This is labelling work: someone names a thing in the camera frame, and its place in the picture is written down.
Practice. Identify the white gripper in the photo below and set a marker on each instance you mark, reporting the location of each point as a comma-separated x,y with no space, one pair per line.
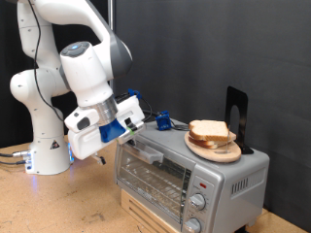
84,142

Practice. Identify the round wooden board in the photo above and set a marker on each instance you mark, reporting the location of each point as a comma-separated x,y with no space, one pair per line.
214,156

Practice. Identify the metal spatula with blue block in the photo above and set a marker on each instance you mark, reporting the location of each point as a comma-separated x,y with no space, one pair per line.
163,121

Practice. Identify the black metal bookend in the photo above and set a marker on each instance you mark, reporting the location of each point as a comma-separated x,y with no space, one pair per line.
233,97

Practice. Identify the silver toaster oven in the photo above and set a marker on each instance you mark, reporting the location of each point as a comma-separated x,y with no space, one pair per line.
246,168

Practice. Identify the red oven indicator light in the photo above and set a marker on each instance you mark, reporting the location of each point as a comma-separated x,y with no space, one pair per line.
202,185

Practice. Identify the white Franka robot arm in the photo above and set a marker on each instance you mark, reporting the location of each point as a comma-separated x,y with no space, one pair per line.
87,74

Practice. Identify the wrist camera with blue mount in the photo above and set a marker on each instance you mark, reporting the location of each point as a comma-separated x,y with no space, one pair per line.
111,131

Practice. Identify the silver oven knob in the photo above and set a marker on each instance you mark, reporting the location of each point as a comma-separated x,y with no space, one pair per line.
192,225
197,201

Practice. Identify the vertical metal pole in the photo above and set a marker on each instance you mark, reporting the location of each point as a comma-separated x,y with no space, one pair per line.
111,13

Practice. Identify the thin metal pin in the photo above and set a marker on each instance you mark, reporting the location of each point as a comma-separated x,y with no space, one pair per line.
228,142

